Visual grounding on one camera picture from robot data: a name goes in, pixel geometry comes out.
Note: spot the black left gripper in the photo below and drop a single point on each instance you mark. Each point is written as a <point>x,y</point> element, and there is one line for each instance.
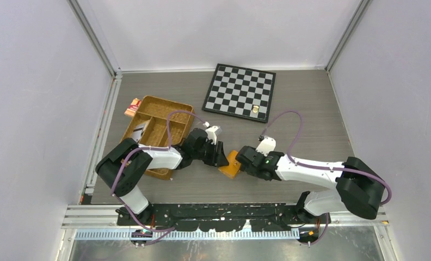
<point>217,158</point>

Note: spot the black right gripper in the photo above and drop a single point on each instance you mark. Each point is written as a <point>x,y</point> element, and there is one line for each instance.
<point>249,171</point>

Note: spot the orange leather card holder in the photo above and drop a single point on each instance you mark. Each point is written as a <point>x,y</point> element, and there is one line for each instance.
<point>233,168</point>

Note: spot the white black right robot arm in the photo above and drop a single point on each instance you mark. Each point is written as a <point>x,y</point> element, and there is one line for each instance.
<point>350,185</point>

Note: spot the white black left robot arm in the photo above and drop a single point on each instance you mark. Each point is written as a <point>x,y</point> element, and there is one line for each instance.
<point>122,168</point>

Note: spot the remaining white tray card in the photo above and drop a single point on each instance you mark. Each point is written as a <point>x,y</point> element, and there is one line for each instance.
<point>138,131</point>

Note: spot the red playing card box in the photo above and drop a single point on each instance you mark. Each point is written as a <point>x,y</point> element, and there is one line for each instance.
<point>132,108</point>

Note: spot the black white chessboard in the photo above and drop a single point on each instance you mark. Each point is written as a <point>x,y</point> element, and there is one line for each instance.
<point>234,90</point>

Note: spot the woven rattan divided tray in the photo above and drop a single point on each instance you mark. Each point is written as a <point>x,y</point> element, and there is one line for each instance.
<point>153,112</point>

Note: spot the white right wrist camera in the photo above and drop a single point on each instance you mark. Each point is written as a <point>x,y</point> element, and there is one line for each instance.
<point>266,145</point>

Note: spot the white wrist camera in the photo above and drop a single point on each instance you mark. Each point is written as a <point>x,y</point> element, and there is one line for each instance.
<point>212,132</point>
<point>266,145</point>

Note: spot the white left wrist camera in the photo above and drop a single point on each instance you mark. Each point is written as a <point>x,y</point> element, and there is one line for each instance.
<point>212,132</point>

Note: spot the aluminium slotted rail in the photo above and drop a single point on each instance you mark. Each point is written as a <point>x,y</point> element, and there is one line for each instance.
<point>137,234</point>

